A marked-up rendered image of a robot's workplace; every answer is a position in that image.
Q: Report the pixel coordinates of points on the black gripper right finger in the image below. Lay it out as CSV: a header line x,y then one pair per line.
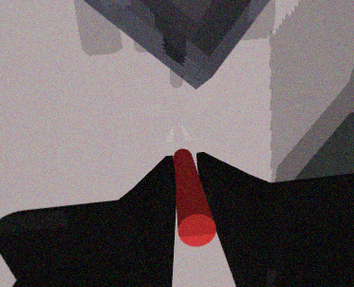
x,y
252,216

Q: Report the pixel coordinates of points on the red peg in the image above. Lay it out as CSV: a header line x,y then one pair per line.
x,y
195,222

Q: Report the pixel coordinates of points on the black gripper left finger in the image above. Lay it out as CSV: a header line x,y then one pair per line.
x,y
139,229

